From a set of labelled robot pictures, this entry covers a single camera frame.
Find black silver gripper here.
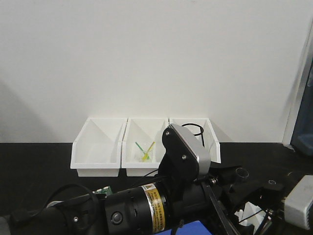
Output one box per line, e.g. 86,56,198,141
156,123,248,193

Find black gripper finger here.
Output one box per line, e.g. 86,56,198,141
227,180,285,235

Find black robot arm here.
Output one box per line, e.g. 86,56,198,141
0,124,284,235

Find white test tube rack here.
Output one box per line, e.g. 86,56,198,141
234,202,266,228

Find grey pegboard drying rack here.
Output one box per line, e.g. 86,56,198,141
291,62,313,156

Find right white storage bin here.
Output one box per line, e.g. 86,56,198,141
169,117,222,164

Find white storage bin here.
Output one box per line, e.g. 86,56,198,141
169,117,222,164
70,117,128,177
121,117,169,177

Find yellow green plastic sticks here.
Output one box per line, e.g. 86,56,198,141
135,141,156,163

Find middle white storage bin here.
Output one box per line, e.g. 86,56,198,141
121,117,169,177

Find blue plastic tray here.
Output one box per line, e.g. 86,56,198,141
176,221,212,235

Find left white storage bin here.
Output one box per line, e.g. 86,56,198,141
70,117,128,177

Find grey camera box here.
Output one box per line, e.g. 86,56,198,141
284,175,313,230

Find black wire tripod stand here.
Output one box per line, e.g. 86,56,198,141
182,123,205,147

